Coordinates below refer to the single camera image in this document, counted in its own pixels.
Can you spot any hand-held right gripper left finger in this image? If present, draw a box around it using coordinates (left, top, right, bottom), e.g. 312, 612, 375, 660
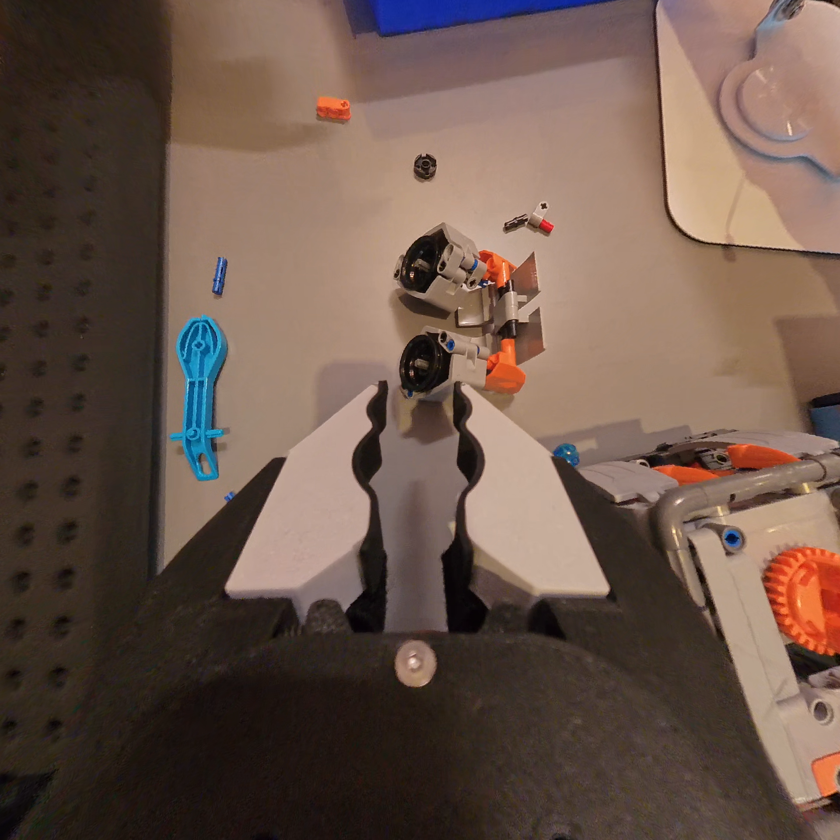
224, 379, 389, 622

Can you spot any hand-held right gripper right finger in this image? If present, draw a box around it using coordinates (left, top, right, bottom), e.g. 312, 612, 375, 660
441, 382, 613, 622

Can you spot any grey orange twin-motor toy assembly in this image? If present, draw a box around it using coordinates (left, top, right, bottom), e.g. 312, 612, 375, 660
393, 222, 550, 400

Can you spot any light blue brick separator tool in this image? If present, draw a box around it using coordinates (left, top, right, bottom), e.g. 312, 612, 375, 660
168, 315, 231, 483

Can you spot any large grey orange toy vehicle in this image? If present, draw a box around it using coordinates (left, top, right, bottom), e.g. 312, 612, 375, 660
577, 429, 840, 812

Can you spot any grey red pin connector piece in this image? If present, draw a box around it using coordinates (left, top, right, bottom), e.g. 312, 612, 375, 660
503, 201, 557, 236

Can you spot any white desk lamp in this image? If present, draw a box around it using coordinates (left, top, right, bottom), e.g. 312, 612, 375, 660
654, 0, 840, 255

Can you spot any blue plastic bin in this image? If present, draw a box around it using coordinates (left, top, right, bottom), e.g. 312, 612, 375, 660
341, 0, 616, 38

